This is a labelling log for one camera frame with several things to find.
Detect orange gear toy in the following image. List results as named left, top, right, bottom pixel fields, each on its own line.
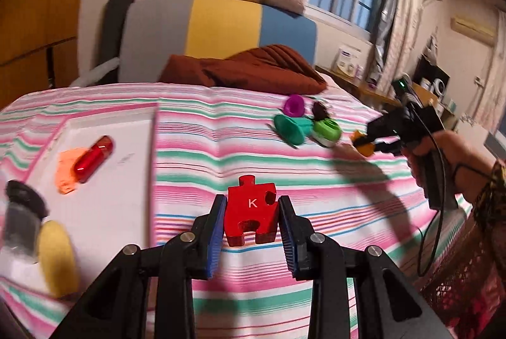
left=351, top=131, right=376, bottom=157

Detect yellow perforated egg shell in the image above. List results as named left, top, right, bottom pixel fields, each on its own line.
left=37, top=221, right=80, bottom=298

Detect lime green round toy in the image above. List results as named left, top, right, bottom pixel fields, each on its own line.
left=311, top=118, right=342, bottom=148

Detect brown massage brush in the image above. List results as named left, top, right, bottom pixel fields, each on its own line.
left=311, top=101, right=330, bottom=122

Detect teal green ribbed cup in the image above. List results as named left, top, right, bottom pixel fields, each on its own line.
left=273, top=114, right=314, bottom=146

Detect purple button-top toy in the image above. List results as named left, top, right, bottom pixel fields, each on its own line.
left=282, top=94, right=305, bottom=118

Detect orange linking cubes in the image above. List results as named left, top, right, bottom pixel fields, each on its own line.
left=54, top=148, right=87, bottom=194

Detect black grey cylinder jar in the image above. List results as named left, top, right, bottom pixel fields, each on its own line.
left=3, top=179, right=49, bottom=263

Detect red shiny capsule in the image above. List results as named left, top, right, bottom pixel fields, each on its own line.
left=73, top=136, right=114, bottom=183

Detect red puzzle piece block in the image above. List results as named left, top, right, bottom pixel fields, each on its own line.
left=224, top=174, right=280, bottom=247

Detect person right hand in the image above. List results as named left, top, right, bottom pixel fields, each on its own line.
left=402, top=129, right=495, bottom=205

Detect wooden side shelf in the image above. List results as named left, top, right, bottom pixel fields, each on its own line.
left=316, top=66, right=457, bottom=130

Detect pink white shallow tray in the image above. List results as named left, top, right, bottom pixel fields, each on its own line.
left=1, top=103, right=158, bottom=288

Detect rust brown quilted jacket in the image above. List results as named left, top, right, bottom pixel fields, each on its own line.
left=159, top=44, right=327, bottom=96

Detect black rolled mat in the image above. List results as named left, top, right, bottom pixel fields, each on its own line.
left=96, top=0, right=135, bottom=68

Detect grey yellow blue headboard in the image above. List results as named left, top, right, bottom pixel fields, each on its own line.
left=118, top=0, right=317, bottom=83

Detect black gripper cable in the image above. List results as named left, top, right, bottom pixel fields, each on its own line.
left=406, top=101, right=495, bottom=278

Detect wall air conditioner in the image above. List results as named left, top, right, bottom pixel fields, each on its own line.
left=450, top=17, right=496, bottom=47

